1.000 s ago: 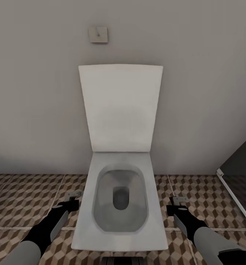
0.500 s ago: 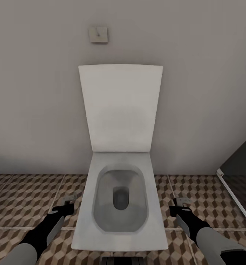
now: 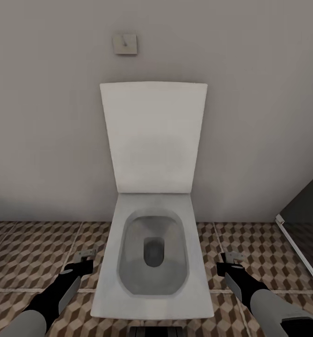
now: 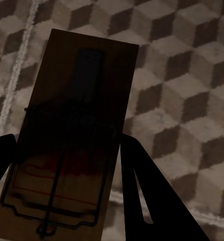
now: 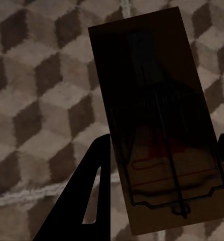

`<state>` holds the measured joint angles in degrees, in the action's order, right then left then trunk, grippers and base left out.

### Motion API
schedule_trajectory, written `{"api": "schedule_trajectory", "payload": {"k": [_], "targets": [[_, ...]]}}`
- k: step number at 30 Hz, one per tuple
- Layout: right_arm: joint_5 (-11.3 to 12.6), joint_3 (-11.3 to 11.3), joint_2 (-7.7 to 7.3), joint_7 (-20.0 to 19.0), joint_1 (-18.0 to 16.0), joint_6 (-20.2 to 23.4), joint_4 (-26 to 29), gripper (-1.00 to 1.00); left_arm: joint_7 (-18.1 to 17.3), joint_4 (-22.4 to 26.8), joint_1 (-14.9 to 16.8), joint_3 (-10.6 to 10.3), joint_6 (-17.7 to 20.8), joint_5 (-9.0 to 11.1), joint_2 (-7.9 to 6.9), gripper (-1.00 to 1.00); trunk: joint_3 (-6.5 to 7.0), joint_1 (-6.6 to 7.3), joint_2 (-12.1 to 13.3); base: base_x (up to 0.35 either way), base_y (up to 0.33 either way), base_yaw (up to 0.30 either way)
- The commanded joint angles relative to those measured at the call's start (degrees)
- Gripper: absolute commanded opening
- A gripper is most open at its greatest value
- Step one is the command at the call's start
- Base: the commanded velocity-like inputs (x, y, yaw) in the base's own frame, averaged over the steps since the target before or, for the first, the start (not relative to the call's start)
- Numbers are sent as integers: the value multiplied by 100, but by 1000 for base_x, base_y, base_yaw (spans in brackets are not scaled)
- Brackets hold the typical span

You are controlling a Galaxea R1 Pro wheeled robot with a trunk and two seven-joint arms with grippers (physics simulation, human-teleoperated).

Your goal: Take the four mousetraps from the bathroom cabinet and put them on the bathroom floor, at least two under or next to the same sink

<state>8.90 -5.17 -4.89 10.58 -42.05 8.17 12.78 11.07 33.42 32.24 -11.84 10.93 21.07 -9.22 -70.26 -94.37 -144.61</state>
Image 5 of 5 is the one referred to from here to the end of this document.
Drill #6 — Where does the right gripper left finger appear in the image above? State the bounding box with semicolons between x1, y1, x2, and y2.
33;134;110;241

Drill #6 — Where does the mousetrap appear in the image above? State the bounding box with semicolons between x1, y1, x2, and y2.
88;6;224;236

